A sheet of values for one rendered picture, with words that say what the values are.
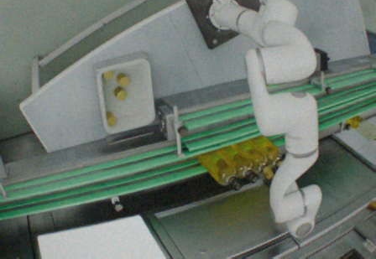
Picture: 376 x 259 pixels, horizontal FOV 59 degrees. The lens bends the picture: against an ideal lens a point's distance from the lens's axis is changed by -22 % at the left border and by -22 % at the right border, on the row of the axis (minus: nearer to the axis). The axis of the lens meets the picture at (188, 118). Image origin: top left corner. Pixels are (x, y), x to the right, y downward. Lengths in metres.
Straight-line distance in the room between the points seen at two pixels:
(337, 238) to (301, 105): 0.59
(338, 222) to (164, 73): 0.81
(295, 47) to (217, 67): 0.64
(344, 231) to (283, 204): 0.40
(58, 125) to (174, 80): 0.44
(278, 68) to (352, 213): 0.66
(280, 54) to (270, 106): 0.12
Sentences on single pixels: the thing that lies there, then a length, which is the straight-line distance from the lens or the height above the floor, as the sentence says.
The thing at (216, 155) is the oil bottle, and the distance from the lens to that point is 1.31.
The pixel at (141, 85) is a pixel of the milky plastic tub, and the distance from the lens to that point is 1.35.
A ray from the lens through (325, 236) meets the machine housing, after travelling 1.25.
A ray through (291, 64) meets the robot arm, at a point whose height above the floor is 1.35.
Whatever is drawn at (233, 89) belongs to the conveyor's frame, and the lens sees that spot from 1.44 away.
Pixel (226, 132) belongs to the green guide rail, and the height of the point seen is 0.92.
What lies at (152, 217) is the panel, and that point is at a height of 1.02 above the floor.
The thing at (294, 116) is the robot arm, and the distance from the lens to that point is 0.82.
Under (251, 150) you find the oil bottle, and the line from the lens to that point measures 1.33.
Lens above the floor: 1.99
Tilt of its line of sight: 56 degrees down
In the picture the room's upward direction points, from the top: 135 degrees clockwise
